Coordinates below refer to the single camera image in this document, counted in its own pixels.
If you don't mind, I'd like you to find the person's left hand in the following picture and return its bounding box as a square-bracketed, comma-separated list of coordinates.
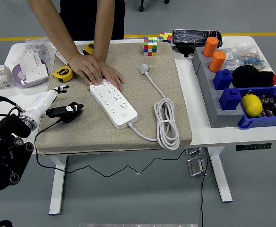
[99, 60, 126, 92]

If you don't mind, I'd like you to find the person's right hand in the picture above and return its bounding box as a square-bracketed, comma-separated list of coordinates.
[67, 52, 104, 86]

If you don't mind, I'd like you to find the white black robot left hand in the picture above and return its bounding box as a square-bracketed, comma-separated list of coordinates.
[24, 85, 85, 119]

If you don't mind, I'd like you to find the thin black plug cord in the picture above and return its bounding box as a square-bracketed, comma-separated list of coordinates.
[34, 119, 187, 177]

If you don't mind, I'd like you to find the white power strip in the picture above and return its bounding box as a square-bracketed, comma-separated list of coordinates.
[89, 79, 138, 130]

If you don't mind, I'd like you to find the black plug adapter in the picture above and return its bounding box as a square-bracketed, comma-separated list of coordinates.
[57, 108, 84, 124]

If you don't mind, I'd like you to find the yellow black tape measure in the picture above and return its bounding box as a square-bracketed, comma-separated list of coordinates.
[83, 43, 95, 55]

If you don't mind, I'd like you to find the grey-brown mat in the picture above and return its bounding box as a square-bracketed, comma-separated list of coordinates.
[34, 42, 193, 156]

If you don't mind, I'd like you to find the purple bowl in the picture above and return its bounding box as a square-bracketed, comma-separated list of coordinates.
[12, 59, 51, 89]

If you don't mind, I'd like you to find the large Rubik's cube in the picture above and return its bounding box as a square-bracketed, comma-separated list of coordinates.
[142, 36, 158, 57]

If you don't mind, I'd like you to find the person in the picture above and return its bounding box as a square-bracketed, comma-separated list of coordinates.
[60, 0, 126, 42]

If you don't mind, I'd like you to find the clear bag of screws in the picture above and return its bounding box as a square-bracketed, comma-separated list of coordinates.
[24, 38, 57, 60]

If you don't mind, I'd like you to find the small Rubik's cube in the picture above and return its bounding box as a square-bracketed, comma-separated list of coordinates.
[158, 32, 173, 44]

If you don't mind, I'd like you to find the black chair base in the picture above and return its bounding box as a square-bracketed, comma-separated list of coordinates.
[138, 0, 171, 12]

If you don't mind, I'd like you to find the black wrapped box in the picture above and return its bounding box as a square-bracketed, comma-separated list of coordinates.
[172, 29, 223, 58]

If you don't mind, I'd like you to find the grey block holder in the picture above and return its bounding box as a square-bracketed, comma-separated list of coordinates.
[191, 46, 245, 129]

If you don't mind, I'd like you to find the orange cylinder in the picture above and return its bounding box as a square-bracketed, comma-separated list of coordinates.
[202, 36, 220, 58]
[208, 51, 227, 73]

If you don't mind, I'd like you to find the blue block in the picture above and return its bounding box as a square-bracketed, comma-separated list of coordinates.
[218, 87, 244, 111]
[213, 69, 234, 91]

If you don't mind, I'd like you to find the clear bag of white parts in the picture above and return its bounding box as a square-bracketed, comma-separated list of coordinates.
[219, 46, 245, 69]

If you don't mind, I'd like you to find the black cloth with red end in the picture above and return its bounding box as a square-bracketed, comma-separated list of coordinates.
[232, 65, 276, 88]

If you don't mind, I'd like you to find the clear bag of blue parts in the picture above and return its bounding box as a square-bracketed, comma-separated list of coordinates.
[237, 44, 268, 71]

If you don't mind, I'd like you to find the yellow lemon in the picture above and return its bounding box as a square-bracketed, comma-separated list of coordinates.
[241, 95, 263, 118]

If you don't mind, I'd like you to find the blue plastic bin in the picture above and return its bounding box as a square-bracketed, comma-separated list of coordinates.
[236, 86, 276, 130]

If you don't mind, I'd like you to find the black table control panel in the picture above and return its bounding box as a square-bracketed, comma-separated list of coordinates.
[236, 143, 272, 151]

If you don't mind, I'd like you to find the dark capacitors pile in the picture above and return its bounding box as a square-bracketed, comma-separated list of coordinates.
[258, 94, 276, 118]

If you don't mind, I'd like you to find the white switch plate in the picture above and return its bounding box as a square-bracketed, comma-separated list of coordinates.
[55, 51, 70, 65]

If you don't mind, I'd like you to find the white wall socket panel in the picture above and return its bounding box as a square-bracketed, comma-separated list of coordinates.
[26, 63, 50, 84]

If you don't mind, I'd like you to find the white power cord with plug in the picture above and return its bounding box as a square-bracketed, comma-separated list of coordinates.
[128, 63, 181, 151]

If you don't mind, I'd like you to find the silver metal bracket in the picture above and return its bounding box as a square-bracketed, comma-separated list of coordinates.
[185, 148, 204, 156]
[187, 156, 208, 177]

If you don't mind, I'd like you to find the black floor cable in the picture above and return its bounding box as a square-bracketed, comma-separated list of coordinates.
[200, 148, 209, 227]

